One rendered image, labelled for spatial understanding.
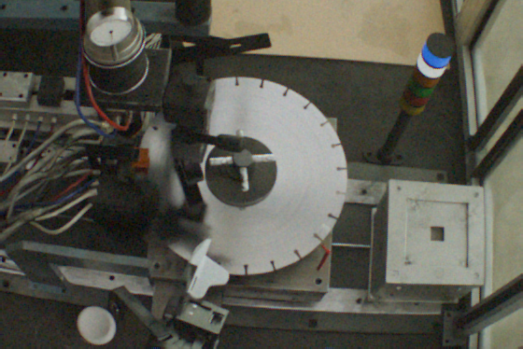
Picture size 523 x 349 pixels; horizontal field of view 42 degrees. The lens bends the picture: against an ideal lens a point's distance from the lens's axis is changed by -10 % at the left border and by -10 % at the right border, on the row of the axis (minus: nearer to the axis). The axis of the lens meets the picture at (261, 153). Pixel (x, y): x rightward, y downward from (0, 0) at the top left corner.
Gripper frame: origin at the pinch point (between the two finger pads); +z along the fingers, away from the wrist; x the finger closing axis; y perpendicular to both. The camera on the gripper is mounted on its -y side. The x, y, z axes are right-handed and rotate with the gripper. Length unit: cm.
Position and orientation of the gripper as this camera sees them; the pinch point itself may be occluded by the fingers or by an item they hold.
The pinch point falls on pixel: (194, 273)
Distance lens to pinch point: 111.8
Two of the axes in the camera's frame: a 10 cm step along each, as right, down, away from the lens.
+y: 9.4, 3.4, -0.8
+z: 2.5, -4.8, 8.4
